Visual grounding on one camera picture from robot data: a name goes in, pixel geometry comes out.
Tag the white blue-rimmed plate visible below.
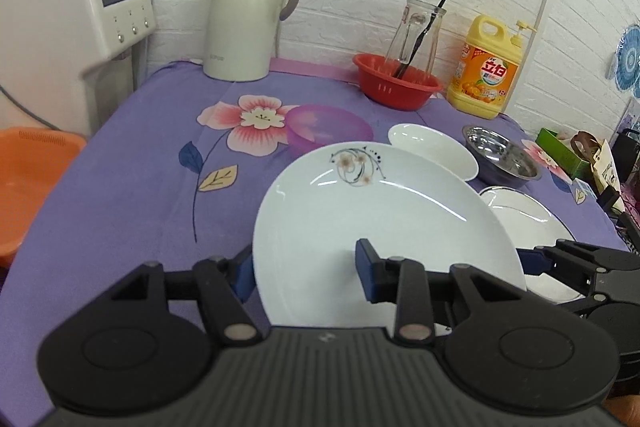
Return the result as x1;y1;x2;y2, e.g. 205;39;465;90
480;186;582;303

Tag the large white floral plate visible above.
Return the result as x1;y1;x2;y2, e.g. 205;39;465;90
253;142;526;327

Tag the purple plastic bowl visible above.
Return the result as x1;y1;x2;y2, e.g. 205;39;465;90
284;104;374;158

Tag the stainless steel bowl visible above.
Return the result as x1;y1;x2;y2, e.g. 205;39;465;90
462;124;541;188

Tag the purple floral tablecloth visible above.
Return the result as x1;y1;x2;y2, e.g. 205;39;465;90
1;63;620;426

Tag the green box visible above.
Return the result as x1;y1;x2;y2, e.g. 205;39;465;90
536;128;591;181

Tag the white paper bag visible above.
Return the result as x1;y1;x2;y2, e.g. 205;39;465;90
570;131;626;215

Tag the black bag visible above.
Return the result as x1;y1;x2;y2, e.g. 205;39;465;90
612;128;640;182

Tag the red patterned ceramic bowl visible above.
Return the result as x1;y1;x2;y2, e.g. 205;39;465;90
387;124;480;182

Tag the yellow dish soap bottle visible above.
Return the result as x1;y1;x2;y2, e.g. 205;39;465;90
446;14;537;119

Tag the red plastic basket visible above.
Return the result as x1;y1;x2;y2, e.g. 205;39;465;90
352;53;442;112

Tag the orange plastic basin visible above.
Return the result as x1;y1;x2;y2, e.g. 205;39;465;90
0;127;87;268

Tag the cream thermos jug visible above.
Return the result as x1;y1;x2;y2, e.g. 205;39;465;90
203;0;299;82

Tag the white water dispenser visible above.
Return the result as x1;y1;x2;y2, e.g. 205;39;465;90
1;0;156;136

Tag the blue round wall decoration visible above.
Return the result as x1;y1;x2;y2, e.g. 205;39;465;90
605;24;640;98

